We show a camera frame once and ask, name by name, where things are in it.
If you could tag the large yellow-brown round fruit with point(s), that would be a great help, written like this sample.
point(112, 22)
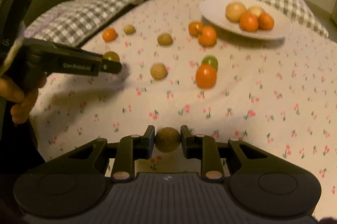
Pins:
point(234, 11)

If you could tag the small brown longan fruit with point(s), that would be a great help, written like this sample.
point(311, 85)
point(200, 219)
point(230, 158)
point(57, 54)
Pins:
point(165, 39)

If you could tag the green tomato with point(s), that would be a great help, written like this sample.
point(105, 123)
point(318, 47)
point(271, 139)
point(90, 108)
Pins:
point(210, 60)

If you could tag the small tan longan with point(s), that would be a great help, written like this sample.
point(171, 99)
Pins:
point(129, 29)

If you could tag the orange tangerine with stem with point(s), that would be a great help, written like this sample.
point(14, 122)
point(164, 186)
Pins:
point(207, 37)

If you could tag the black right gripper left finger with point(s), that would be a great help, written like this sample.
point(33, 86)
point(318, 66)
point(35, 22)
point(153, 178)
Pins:
point(129, 150)

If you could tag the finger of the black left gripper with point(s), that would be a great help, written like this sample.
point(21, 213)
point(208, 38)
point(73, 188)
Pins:
point(109, 66)

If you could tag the small yellow-green fruit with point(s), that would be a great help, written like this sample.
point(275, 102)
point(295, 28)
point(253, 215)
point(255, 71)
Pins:
point(111, 56)

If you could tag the small orange fruit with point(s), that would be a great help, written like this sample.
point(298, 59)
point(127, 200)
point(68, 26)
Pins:
point(109, 35)

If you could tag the tan longan fruit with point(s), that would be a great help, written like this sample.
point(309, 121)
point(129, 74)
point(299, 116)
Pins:
point(158, 71)

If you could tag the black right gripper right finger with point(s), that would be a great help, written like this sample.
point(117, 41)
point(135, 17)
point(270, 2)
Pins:
point(203, 148)

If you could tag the orange cherry tomato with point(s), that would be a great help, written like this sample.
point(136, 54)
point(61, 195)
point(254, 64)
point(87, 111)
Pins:
point(195, 28)

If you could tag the orange tangerine on plate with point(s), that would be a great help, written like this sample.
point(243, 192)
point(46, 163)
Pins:
point(266, 21)

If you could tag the pale yellow round fruit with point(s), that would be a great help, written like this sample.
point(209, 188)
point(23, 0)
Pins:
point(256, 10)

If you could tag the person's left hand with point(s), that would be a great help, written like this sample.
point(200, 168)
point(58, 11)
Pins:
point(23, 103)

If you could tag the white fluted paper plate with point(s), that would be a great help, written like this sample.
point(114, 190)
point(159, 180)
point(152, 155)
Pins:
point(214, 12)

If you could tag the cherry print white cloth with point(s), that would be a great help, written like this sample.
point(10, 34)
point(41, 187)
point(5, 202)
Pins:
point(277, 95)

